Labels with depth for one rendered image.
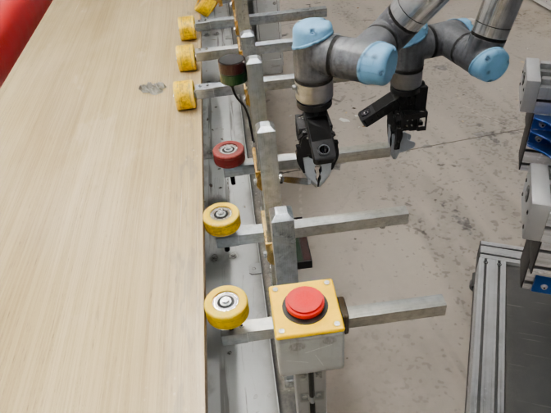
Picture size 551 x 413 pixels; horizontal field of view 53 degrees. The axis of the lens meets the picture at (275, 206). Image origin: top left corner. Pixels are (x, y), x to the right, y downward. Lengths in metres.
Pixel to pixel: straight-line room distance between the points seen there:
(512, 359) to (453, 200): 1.04
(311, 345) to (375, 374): 1.43
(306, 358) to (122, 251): 0.66
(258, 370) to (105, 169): 0.61
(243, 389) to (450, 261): 1.36
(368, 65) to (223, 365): 0.72
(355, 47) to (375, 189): 1.75
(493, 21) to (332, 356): 0.85
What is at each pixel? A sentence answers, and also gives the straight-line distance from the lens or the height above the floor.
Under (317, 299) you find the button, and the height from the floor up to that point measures 1.23.
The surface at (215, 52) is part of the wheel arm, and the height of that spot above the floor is 0.96.
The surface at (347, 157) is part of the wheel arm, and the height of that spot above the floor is 0.85.
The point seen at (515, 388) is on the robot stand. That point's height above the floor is 0.21.
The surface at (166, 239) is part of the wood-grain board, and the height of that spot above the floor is 0.90.
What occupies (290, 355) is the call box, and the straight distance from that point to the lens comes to 0.58.
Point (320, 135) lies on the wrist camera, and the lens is 1.09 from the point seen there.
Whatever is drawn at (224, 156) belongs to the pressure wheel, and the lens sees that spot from 1.37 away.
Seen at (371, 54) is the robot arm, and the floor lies 1.25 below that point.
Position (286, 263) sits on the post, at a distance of 0.88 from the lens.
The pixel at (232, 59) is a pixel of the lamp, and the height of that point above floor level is 1.16.
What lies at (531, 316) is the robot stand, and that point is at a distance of 1.99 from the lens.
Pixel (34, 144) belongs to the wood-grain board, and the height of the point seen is 0.90.
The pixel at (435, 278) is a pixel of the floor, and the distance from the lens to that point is 2.31.
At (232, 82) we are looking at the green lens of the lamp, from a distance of 1.23.
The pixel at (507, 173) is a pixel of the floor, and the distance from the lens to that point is 2.93.
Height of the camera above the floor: 1.67
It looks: 39 degrees down
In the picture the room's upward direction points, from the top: 5 degrees counter-clockwise
